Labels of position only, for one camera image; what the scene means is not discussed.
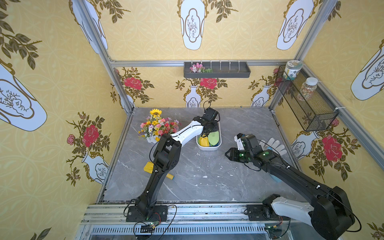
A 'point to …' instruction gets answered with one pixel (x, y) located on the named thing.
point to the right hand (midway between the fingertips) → (229, 152)
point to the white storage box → (210, 148)
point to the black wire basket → (313, 107)
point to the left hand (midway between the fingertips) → (210, 125)
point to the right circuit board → (274, 232)
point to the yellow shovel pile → (204, 141)
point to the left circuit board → (149, 228)
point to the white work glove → (274, 145)
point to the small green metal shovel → (213, 137)
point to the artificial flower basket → (155, 127)
